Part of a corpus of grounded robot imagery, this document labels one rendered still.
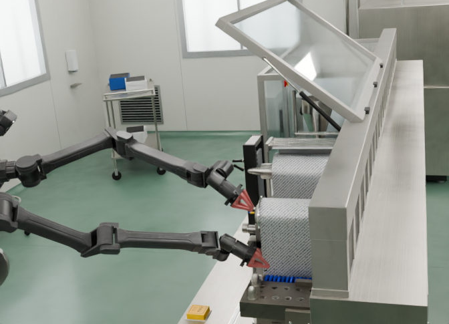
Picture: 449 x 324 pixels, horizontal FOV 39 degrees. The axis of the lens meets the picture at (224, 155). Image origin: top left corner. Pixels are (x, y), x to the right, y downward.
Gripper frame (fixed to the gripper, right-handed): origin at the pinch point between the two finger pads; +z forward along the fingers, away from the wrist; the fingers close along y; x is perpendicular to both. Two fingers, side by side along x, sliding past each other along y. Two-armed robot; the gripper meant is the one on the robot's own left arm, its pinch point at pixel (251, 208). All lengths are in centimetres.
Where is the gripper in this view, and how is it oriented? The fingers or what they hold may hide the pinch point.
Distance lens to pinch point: 241.3
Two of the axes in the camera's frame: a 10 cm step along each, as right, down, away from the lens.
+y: -3.0, 2.9, -9.1
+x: 5.4, -7.4, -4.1
